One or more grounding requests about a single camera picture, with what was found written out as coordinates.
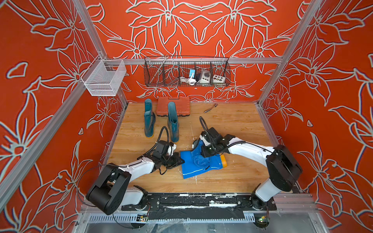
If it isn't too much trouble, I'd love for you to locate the white power adapter box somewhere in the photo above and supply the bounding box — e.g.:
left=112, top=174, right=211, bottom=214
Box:
left=197, top=70, right=211, bottom=84

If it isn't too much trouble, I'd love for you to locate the blue white small box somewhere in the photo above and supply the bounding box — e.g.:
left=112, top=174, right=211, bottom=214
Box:
left=189, top=69, right=196, bottom=79

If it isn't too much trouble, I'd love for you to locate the black wire wall basket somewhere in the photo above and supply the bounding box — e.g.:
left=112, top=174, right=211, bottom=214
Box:
left=144, top=55, right=231, bottom=87

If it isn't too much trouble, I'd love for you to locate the blue rubber boot orange sole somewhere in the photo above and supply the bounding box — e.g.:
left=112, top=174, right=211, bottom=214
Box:
left=180, top=151, right=228, bottom=179

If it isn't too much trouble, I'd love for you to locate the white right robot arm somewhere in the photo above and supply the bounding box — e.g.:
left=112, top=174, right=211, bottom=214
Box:
left=199, top=127, right=303, bottom=210

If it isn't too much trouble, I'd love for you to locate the white socket box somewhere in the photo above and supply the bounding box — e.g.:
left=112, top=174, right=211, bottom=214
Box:
left=212, top=75, right=226, bottom=85

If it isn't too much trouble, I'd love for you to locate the clear plastic wall bin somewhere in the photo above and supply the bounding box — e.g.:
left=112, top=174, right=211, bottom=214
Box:
left=82, top=60, right=127, bottom=97

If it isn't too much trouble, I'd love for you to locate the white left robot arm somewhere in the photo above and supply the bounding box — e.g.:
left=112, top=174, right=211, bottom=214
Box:
left=86, top=152, right=185, bottom=215

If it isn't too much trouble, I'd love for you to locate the red plastic tool case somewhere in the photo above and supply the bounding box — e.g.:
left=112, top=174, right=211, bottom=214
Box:
left=156, top=96, right=191, bottom=117

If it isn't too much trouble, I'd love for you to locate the teal rubber boot orange sole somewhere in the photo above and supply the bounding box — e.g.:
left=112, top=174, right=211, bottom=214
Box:
left=144, top=99, right=155, bottom=137

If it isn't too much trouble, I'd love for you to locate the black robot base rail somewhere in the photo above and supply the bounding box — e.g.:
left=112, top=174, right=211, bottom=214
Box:
left=120, top=193, right=277, bottom=222

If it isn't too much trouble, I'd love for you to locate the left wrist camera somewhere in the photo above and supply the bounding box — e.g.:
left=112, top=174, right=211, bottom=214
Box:
left=153, top=140, right=177, bottom=159

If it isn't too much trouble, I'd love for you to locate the blue microfiber cloth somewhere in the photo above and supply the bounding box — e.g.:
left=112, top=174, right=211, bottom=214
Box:
left=190, top=139, right=217, bottom=170

